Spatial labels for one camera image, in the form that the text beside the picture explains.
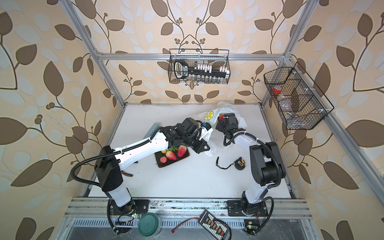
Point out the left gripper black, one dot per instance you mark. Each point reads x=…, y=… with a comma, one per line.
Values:
x=202, y=147

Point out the yellow fake lemon with leaves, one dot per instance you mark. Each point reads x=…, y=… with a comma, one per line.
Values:
x=173, y=149

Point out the black connector board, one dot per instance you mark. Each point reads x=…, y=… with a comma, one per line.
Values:
x=217, y=228

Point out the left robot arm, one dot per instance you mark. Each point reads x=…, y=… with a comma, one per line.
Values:
x=108, y=166

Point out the black wire basket right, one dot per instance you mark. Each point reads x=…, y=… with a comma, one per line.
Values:
x=308, y=99

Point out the orange handled pliers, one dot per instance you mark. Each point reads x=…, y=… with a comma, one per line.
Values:
x=126, y=174

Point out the black tool set in basket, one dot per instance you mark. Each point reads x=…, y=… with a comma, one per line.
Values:
x=182, y=71

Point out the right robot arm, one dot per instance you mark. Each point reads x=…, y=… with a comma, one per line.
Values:
x=266, y=163

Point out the green round lid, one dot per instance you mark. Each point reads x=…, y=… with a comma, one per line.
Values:
x=149, y=225

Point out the red cap plastic bottle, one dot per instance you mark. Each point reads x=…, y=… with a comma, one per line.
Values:
x=284, y=102

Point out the black wire basket centre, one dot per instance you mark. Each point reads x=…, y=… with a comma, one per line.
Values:
x=216, y=57

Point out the black square tray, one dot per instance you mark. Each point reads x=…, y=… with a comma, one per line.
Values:
x=158, y=155

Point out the white plastic bag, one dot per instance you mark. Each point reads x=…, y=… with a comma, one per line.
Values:
x=210, y=117

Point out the light blue stapler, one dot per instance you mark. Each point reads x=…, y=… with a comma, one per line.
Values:
x=151, y=130

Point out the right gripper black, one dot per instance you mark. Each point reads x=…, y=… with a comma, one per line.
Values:
x=220, y=125

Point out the small red fake strawberry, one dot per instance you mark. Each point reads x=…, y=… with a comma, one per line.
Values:
x=171, y=156

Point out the pink fake peach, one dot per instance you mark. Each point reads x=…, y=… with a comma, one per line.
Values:
x=163, y=160

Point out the black wire basket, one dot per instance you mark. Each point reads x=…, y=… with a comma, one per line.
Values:
x=308, y=99
x=216, y=57

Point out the small circuit board right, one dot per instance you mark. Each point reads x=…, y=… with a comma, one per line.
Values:
x=251, y=226

